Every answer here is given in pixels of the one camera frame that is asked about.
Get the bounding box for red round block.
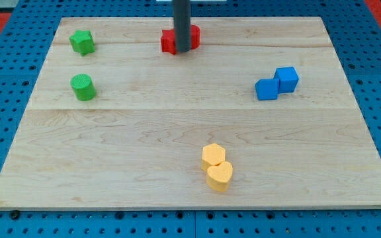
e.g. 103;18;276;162
190;24;200;50

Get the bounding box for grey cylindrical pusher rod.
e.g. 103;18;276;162
172;0;191;53

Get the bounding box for yellow hexagon block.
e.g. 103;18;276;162
201;143;226;171

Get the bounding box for green star block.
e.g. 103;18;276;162
69;30;95;56

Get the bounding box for yellow heart block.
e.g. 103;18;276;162
206;161;233;192

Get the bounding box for blue cube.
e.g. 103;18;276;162
274;67;299;94
255;78;279;100

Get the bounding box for red star block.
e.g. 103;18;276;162
160;28;177;55

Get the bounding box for blue cube front left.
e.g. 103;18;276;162
255;78;279;100

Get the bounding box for light wooden board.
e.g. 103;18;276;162
0;17;381;211

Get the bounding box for green cylinder block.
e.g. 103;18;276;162
70;74;97;101

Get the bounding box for blue cube back right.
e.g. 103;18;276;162
274;67;299;94

